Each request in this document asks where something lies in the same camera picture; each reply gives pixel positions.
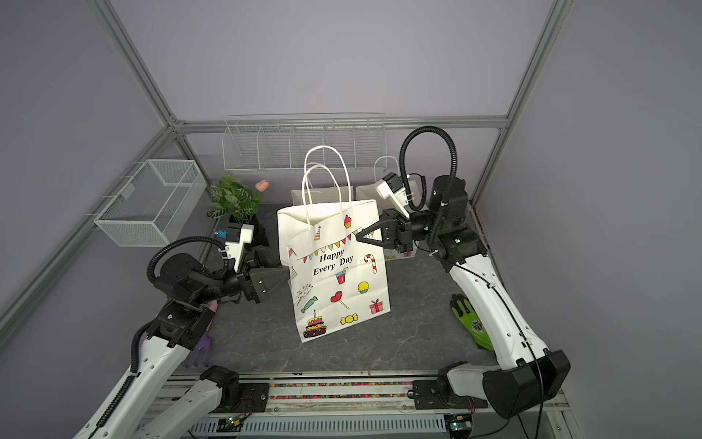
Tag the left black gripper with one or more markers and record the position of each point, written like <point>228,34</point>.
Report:
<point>251,282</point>

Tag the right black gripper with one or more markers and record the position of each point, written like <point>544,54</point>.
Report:
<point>399,231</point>

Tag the white party paper bag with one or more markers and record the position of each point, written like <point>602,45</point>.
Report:
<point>335,281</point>

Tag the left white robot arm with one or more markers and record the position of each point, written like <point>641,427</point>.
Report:
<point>162,344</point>

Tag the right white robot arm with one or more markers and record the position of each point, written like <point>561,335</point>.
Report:
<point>528,373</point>

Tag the right rear white paper bag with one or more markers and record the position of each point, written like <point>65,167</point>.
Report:
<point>369,192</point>

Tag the middle white paper bag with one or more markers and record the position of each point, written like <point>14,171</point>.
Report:
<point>321,195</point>

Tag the green artificial plant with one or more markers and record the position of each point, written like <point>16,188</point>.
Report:
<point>232,198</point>

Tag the pink artificial tulip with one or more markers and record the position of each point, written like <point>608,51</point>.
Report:
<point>263,185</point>

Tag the purple small toy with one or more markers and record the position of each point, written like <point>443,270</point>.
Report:
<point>200,355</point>

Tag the green black work glove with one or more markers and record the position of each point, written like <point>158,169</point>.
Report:
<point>469,321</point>

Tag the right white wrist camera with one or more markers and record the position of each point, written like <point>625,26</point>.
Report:
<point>392,195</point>

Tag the white wire wall shelf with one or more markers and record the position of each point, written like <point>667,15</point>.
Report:
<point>286,140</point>

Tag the white wire mesh basket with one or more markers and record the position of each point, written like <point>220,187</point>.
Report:
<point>154,204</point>

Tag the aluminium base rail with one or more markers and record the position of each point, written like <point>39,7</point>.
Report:
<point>369,403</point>

